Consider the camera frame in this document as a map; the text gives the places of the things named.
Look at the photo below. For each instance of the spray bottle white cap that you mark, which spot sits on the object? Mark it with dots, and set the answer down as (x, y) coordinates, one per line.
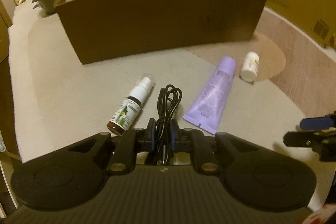
(131, 106)

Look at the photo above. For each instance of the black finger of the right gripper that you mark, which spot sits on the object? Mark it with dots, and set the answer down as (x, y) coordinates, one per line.
(302, 139)

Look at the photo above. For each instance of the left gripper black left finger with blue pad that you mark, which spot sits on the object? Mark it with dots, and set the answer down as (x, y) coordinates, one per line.
(128, 145)

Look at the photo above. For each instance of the brown box white interior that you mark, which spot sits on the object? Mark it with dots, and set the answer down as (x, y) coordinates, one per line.
(107, 29)

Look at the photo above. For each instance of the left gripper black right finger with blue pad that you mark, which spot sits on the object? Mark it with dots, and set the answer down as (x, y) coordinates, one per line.
(197, 145)

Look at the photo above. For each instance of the purple cream tube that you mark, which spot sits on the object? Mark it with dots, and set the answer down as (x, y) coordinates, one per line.
(207, 110)

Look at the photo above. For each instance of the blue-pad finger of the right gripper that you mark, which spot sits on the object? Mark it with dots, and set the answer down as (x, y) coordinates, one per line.
(315, 122)

